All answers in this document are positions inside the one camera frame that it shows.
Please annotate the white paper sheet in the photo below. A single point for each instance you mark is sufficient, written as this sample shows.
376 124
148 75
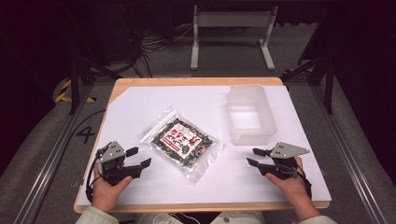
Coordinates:
205 102

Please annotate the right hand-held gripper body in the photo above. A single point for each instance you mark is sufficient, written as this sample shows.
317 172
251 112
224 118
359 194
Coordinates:
286 150

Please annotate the clear packet of dried seaweed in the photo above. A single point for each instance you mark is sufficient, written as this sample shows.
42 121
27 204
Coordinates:
183 143

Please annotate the translucent plastic container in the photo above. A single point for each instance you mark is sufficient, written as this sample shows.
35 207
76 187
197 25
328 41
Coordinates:
250 121

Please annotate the aluminium floor rail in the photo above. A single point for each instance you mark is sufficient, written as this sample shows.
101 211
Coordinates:
49 158
348 149

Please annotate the white metal stand frame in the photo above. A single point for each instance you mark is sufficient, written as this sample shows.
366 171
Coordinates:
233 19

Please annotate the black metal stand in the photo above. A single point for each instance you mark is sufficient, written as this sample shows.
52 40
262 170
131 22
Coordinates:
328 84
74 84

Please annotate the person's left hand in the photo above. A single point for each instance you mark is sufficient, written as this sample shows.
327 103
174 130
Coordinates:
106 193

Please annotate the person's right hand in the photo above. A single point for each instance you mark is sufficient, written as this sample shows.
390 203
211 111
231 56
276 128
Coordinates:
292 188

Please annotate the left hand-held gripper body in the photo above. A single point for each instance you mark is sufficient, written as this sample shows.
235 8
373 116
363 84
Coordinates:
112 152

